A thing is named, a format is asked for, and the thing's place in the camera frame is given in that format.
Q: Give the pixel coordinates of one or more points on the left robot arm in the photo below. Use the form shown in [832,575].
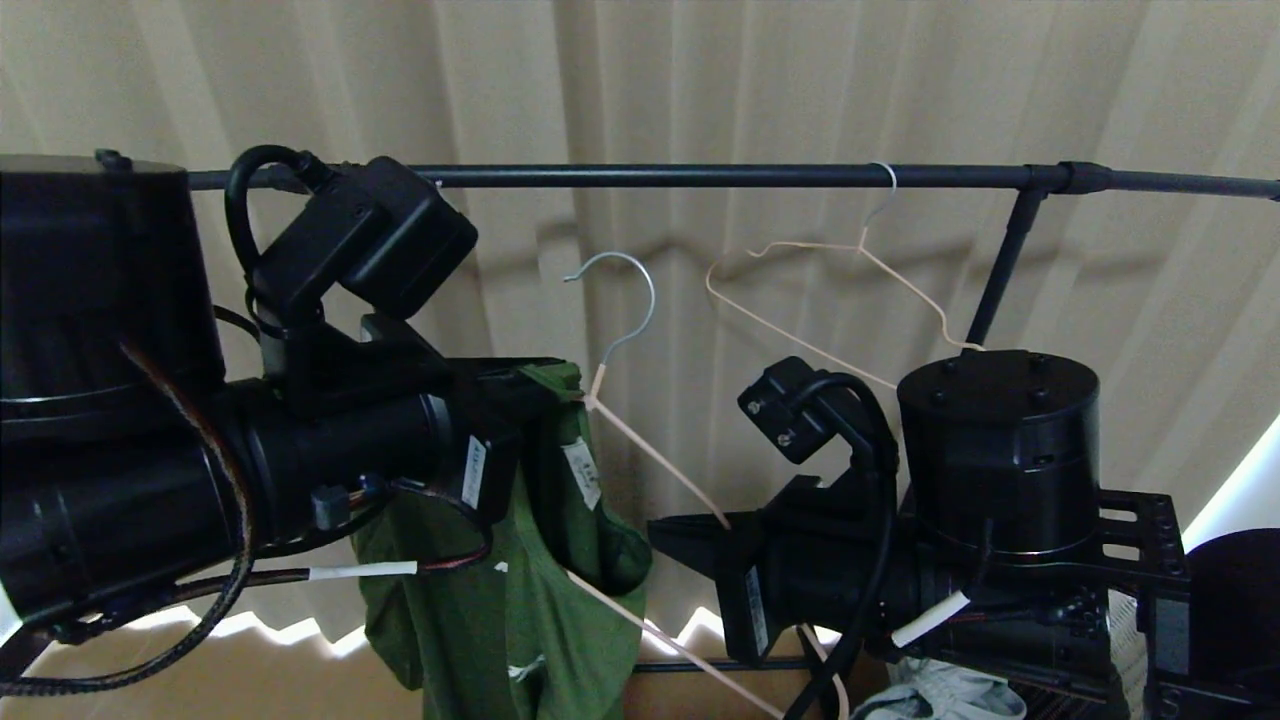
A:
[100,300]

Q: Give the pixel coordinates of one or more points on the beige curtain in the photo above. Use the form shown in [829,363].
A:
[700,80]

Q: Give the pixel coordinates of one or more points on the pink clothes hanger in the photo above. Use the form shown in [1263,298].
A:
[660,462]
[800,338]

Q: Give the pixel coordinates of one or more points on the pale grey garment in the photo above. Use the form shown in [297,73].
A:
[940,695]

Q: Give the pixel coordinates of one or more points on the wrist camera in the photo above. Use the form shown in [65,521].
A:
[785,410]
[370,230]

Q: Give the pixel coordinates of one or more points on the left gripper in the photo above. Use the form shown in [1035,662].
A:
[340,450]

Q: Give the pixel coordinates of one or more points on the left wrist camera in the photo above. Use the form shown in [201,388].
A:
[370,230]

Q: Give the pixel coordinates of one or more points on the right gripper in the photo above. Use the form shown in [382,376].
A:
[820,590]

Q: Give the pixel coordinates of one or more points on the black clothes rack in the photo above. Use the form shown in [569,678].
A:
[700,176]

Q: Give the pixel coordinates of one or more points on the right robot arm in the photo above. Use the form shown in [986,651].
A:
[1000,450]

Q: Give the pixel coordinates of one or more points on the white laundry basket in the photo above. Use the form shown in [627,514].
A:
[1128,640]

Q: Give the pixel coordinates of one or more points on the green long-sleeved shirt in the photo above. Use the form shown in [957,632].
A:
[480,620]

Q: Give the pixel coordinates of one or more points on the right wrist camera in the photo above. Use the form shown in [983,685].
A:
[785,410]

